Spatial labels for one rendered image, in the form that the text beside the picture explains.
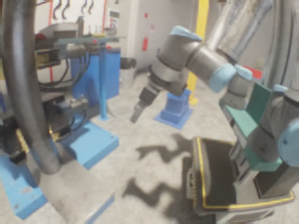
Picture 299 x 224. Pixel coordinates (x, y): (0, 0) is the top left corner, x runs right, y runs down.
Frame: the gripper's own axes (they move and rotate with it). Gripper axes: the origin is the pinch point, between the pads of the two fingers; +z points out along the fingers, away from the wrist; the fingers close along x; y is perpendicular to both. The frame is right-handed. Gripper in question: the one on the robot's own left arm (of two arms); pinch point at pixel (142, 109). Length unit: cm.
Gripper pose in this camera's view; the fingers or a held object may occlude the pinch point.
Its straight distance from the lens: 54.4
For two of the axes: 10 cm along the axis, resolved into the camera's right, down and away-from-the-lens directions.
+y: -8.3, -5.6, 0.2
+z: -4.3, 6.5, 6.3
